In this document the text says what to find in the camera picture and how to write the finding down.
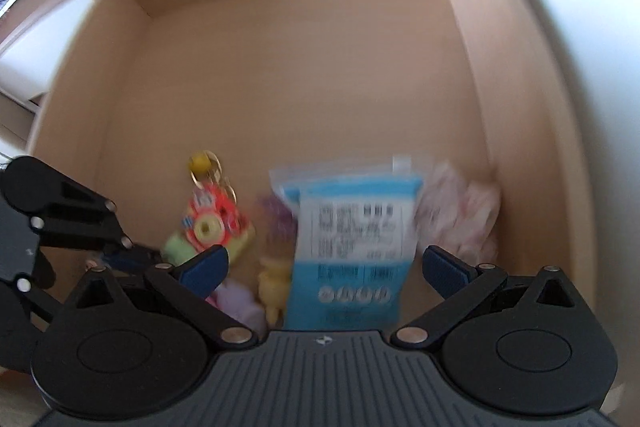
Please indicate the yellow cake toy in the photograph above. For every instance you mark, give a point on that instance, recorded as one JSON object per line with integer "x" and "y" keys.
{"x": 215, "y": 217}

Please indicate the wooden drawer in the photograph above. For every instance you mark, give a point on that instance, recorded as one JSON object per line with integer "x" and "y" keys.
{"x": 300, "y": 82}

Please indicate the white drawer front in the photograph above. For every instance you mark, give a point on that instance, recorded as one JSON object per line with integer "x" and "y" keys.
{"x": 45, "y": 52}

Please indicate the purple bunny toy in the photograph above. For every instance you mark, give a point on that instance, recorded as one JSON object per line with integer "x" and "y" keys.
{"x": 237, "y": 304}

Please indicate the small green toy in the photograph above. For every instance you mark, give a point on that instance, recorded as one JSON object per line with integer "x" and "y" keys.
{"x": 176, "y": 248}

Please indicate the blue tissue packet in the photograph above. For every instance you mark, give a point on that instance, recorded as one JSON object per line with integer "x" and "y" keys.
{"x": 350, "y": 257}

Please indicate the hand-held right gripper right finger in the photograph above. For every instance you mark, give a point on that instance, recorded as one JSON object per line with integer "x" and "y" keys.
{"x": 442, "y": 272}

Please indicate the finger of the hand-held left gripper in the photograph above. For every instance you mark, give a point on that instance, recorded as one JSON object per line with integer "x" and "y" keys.
{"x": 40, "y": 304}
{"x": 127, "y": 259}

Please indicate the yellow duck toy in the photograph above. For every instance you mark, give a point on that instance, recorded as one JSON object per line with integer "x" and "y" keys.
{"x": 274, "y": 279}

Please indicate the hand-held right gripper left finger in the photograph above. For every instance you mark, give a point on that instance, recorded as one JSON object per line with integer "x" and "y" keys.
{"x": 202, "y": 269}

